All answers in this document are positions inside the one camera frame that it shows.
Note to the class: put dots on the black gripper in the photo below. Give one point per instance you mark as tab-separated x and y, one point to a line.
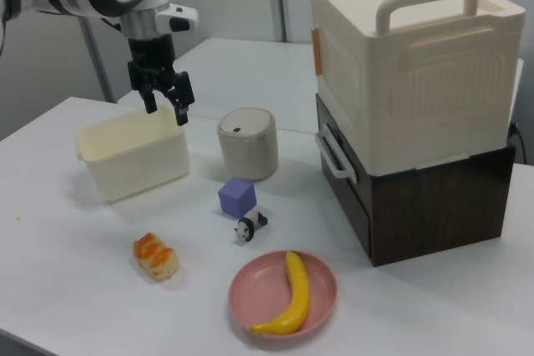
150	60

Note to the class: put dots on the cream plastic storage box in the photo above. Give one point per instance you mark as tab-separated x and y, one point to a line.
413	72

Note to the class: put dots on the beige mini trash can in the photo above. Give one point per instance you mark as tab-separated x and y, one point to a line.
248	143

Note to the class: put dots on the purple foam cube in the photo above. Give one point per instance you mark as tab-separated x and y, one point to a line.
235	197

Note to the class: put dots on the toy panda figure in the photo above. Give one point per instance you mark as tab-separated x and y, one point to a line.
249	226

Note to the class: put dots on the toy bread with orange glaze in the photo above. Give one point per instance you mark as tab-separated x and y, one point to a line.
156	258

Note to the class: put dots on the pink plate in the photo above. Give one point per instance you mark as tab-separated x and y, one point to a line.
267	285

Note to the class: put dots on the yellow toy banana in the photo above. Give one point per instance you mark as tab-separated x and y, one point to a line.
294	293

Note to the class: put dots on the dark wooden drawer cabinet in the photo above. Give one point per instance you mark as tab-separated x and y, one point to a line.
421	214

